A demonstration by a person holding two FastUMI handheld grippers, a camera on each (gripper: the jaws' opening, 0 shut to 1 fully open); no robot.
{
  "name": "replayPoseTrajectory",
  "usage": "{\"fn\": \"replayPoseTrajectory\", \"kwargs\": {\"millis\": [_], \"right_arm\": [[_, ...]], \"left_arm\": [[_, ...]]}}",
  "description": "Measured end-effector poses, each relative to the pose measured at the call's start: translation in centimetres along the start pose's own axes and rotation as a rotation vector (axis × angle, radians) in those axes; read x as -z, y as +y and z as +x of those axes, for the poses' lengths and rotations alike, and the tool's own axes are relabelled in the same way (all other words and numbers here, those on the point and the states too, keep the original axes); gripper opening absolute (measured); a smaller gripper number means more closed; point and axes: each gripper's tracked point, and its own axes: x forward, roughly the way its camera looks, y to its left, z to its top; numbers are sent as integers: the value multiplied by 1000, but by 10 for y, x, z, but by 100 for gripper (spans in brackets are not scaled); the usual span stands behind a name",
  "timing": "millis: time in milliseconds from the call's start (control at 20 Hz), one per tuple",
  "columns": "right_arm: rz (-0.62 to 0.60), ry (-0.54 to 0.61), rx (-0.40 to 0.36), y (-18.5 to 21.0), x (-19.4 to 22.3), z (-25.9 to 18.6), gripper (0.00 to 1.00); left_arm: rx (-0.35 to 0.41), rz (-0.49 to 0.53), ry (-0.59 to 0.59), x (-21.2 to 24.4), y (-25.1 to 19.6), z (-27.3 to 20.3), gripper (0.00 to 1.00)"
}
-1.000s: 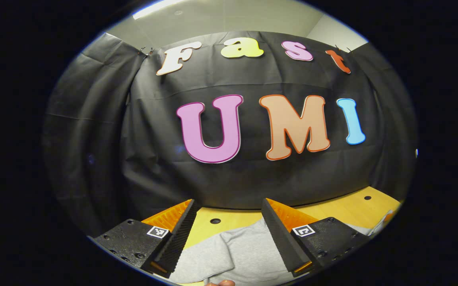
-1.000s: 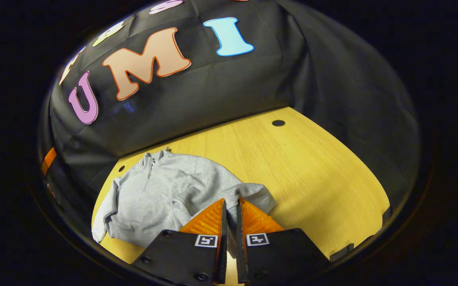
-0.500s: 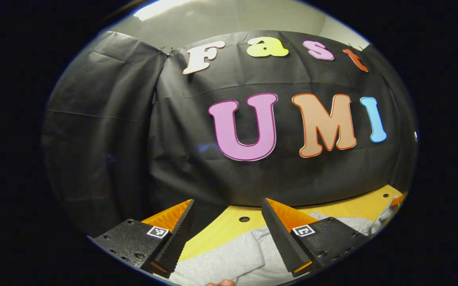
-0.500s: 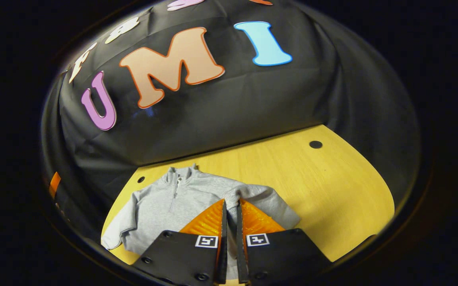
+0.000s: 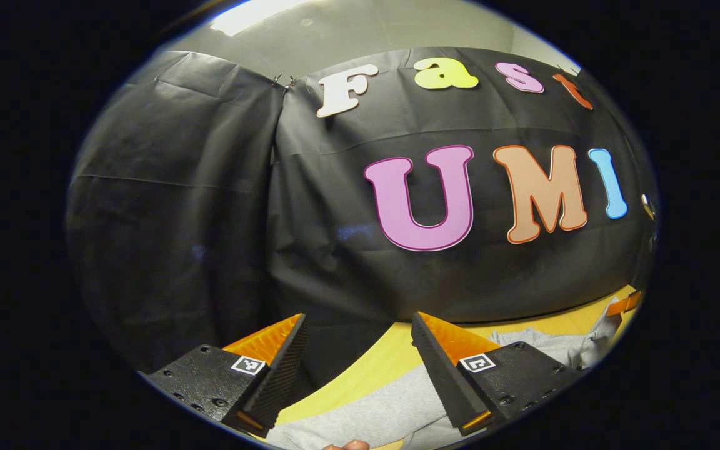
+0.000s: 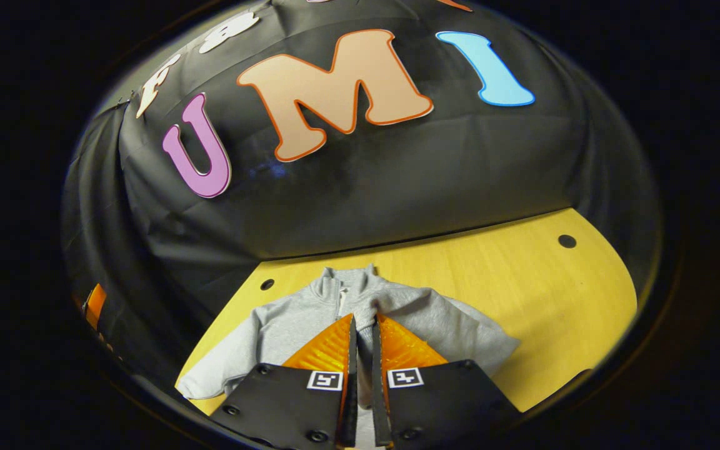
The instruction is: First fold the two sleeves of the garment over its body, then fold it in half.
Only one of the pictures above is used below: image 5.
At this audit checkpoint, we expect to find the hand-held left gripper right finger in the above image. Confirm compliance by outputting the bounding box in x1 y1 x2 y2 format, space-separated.
410 311 584 437

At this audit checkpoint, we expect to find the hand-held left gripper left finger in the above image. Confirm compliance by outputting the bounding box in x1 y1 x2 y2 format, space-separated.
146 312 308 438

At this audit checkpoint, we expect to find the grey sweatshirt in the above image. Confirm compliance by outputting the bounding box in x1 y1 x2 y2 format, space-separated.
266 297 624 450

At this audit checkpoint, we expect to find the black backdrop cloth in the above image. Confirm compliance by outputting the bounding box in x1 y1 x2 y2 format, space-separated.
66 47 658 382

